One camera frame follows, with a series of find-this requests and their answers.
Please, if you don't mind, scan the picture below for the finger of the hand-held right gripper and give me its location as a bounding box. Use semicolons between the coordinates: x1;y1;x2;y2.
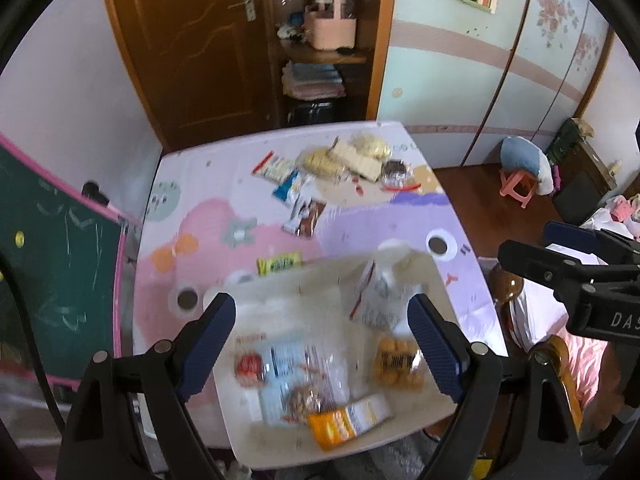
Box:
542;221;640;266
497;240;640;301

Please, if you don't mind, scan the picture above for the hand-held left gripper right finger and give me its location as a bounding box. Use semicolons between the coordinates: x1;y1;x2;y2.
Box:
406;293;583;480

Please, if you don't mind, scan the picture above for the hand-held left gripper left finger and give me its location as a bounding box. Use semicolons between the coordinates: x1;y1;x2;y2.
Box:
60;291;237;480

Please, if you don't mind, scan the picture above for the orange biscuit packet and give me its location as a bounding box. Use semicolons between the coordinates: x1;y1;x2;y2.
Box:
371;335;426;391

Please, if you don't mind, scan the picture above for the red white barcode packet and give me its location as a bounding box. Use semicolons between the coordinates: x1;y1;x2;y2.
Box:
232;335;271;386

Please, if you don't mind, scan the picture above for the white plastic tray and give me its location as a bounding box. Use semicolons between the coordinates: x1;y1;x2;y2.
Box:
202;252;468;471

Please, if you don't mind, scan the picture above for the small yellow packet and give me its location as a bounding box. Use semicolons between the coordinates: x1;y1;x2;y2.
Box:
256;252;303;276

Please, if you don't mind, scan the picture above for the orange white snack packet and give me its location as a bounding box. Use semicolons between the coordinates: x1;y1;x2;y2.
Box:
306;394;392;452

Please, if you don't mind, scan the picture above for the dark brown snack packet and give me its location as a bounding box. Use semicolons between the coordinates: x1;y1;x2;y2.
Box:
282;197;327;237

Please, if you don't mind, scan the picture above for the dark chocolate snack packet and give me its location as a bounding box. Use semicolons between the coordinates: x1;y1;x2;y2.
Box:
380;159;418;192

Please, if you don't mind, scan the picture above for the small blue white packet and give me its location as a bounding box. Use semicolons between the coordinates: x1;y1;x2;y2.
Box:
272;170;316;206

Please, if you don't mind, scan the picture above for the red edged white packet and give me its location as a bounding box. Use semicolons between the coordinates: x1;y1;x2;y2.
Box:
251;151;298;183

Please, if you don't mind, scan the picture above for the cream wafer bar packet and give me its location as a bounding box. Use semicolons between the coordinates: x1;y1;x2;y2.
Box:
330;137;383;181

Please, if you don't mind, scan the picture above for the yellow rice cracker packet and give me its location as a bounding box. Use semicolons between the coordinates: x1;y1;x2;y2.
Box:
350;130;393;158
302;147;348;181

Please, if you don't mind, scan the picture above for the dark wooden cabinet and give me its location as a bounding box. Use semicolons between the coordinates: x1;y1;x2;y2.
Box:
545;117;626;226

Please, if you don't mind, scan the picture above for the pink plastic stool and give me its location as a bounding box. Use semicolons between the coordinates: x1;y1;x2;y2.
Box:
500;170;538;208

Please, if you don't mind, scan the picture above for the blue plush pillow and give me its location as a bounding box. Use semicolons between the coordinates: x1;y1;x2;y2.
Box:
500;136;556;196

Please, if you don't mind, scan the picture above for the grey fleece clothing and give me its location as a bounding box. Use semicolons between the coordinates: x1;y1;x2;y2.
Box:
300;430;451;480

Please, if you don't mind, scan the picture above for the cartoon printed tablecloth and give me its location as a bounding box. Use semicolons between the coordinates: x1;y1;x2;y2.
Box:
132;120;511;451

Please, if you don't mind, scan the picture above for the pink framed green chalkboard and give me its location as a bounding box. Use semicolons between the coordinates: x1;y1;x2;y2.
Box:
0;132;131;391

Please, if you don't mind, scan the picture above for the floral sliding wardrobe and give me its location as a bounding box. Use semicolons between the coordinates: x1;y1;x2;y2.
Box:
375;0;640;168

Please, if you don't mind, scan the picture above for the black bag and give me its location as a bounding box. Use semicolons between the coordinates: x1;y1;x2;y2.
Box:
287;101;336;126

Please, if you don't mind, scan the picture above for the brown wooden shelf unit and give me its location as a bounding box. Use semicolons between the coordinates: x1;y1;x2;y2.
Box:
260;0;401;128

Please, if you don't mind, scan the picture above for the stack of folded cloths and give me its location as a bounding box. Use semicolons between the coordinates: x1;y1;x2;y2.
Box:
281;61;347;100

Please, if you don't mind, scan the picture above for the brown wooden door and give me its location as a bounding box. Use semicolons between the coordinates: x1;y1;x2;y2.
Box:
97;0;281;153

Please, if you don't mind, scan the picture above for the pink storage basket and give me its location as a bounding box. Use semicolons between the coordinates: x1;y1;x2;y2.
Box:
303;0;358;52

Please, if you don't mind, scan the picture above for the wooden bed frame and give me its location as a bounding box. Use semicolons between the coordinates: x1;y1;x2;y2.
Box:
487;262;586;441

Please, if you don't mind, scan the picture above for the black cable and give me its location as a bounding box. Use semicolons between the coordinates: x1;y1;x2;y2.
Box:
0;255;66;431

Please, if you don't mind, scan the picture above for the metal door handle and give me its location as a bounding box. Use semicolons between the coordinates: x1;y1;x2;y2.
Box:
227;0;258;22

